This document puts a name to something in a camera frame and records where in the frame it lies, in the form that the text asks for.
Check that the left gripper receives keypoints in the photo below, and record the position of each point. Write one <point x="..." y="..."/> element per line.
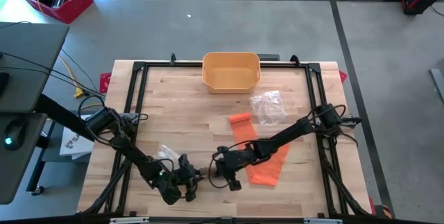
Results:
<point x="185" y="179"/>

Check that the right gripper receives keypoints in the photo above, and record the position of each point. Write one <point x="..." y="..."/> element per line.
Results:
<point x="230" y="161"/>

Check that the clear plastic bag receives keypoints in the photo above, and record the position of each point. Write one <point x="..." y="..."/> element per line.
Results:
<point x="166" y="153"/>
<point x="268" y="107"/>

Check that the orange elastic bandage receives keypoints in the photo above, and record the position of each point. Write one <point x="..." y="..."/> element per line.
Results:
<point x="267" y="174"/>

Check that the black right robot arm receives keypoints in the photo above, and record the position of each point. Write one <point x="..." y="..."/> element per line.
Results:
<point x="284" y="135"/>

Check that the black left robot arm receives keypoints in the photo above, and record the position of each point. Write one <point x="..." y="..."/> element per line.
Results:
<point x="135" y="154"/>

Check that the silver aluminium profile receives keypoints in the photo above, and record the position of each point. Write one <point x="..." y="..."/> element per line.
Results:
<point x="129" y="220"/>
<point x="322" y="221"/>

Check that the yellow plastic bin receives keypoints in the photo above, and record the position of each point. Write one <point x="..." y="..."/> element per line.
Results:
<point x="230" y="78"/>

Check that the white printed cardboard box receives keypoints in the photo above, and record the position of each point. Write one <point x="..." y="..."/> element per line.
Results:
<point x="74" y="144"/>

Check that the red corner plate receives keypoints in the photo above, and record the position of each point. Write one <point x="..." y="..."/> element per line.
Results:
<point x="342" y="77"/>
<point x="105" y="82"/>

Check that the black slanted desk beam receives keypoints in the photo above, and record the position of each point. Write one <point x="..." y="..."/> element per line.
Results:
<point x="59" y="114"/>

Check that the black desk leg with caster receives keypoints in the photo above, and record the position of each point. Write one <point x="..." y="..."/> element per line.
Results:
<point x="36" y="179"/>

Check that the dark grey desk top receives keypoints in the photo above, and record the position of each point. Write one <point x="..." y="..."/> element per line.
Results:
<point x="21" y="175"/>

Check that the black computer mouse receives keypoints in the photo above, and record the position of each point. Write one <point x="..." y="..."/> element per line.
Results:
<point x="14" y="135"/>

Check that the grey metal bar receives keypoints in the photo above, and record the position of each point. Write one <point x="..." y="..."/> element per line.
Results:
<point x="437" y="85"/>

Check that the black aluminium table frame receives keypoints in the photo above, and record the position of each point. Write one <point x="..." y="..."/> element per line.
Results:
<point x="138" y="88"/>

